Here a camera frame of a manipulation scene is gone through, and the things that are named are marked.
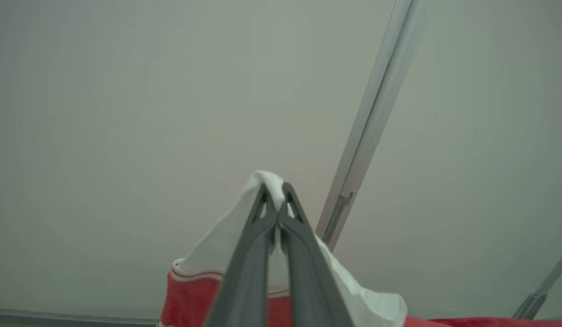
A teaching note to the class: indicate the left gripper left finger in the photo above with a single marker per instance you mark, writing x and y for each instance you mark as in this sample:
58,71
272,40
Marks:
249,272

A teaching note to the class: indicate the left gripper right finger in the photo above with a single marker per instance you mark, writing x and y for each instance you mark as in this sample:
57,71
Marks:
308,272

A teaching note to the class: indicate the red shorts with white trim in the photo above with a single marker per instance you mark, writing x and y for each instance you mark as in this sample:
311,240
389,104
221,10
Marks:
217,245

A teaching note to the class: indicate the grey double partition post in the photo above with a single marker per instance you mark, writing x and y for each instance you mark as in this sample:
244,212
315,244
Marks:
376,109

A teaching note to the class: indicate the grey wall base rail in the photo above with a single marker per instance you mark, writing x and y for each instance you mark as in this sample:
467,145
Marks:
58,315

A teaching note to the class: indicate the thin grey partition post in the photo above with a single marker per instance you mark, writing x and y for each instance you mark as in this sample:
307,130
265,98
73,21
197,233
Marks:
535,302

